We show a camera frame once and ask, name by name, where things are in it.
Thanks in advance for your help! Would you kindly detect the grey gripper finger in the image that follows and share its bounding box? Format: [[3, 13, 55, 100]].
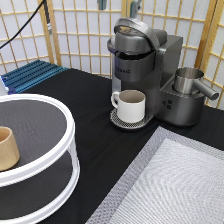
[[130, 0, 142, 18], [97, 0, 107, 10]]

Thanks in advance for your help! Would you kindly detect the grey coffee machine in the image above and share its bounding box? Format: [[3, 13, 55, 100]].
[[107, 18, 204, 127]]

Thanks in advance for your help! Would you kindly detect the wooden shoji screen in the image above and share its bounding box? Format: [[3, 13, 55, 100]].
[[0, 0, 224, 110]]

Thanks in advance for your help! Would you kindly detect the steel milk frother cup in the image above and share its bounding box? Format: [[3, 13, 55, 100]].
[[173, 67, 219, 100]]

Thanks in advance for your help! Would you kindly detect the white ceramic mug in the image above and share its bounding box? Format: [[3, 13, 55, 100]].
[[111, 90, 146, 123]]

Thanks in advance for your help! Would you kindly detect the blue ribbed tray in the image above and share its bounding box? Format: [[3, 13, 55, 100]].
[[2, 60, 66, 94]]

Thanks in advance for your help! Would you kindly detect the tan wooden cup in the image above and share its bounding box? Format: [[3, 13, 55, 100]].
[[0, 126, 20, 171]]

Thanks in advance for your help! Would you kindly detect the grey woven placemat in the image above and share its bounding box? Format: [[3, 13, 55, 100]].
[[85, 127, 224, 224]]

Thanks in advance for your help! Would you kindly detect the white two-tier round shelf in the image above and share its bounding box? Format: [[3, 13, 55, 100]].
[[0, 94, 80, 224]]

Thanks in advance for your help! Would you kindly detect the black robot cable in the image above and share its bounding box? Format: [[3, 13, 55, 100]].
[[0, 0, 53, 50]]

